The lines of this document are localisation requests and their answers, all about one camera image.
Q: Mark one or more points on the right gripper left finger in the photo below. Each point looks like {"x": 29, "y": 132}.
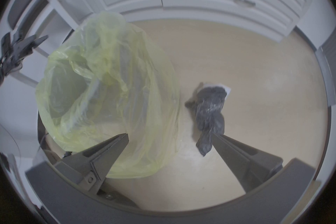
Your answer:
{"x": 105, "y": 160}

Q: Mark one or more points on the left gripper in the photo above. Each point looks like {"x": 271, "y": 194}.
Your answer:
{"x": 7, "y": 45}

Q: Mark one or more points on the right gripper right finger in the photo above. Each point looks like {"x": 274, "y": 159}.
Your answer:
{"x": 241, "y": 162}

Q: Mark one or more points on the yellow plastic bag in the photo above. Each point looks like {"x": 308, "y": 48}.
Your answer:
{"x": 73, "y": 68}

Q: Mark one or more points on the crumpled black plastic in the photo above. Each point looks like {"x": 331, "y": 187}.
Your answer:
{"x": 210, "y": 115}

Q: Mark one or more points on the white trash bin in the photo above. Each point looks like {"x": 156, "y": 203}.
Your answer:
{"x": 160, "y": 112}

